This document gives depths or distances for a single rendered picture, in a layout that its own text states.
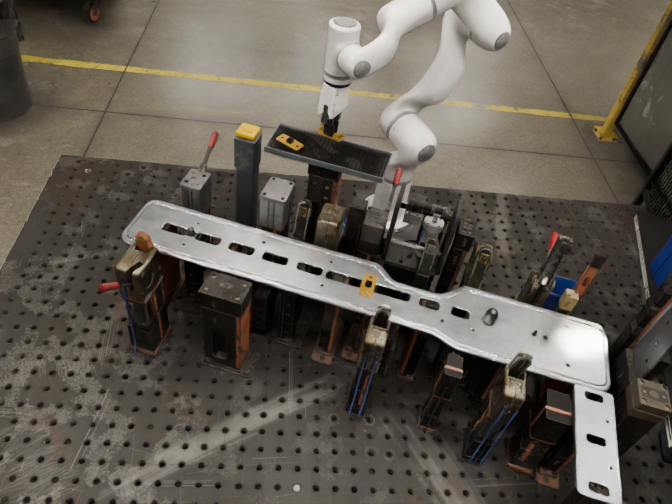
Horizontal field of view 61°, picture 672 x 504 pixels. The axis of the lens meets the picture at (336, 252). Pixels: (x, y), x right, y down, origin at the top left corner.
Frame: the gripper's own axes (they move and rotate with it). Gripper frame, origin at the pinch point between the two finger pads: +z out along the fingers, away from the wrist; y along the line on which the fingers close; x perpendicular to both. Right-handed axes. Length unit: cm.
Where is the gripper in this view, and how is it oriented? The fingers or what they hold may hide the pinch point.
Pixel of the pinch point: (331, 126)
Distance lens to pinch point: 172.4
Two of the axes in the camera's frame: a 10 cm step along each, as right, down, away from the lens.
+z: -1.2, 6.9, 7.2
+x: 8.6, 4.4, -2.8
